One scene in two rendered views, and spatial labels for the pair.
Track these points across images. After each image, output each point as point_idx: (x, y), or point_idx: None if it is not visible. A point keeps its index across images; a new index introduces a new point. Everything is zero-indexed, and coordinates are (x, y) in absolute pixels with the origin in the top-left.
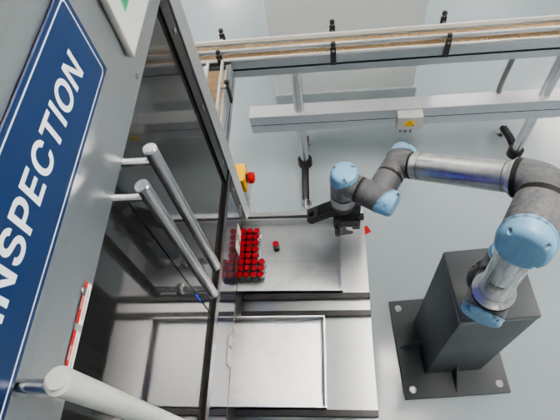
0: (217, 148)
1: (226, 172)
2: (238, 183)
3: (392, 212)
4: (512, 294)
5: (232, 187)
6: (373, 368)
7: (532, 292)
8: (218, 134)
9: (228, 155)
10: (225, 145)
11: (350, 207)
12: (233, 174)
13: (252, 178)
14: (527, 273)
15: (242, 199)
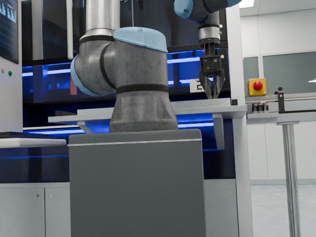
0: (219, 12)
1: (222, 37)
2: (238, 69)
3: (177, 10)
4: (89, 32)
5: (221, 52)
6: (90, 114)
7: (109, 133)
8: (228, 9)
9: (234, 35)
10: (234, 25)
11: (199, 36)
12: (233, 53)
13: (254, 82)
14: (142, 131)
15: (236, 87)
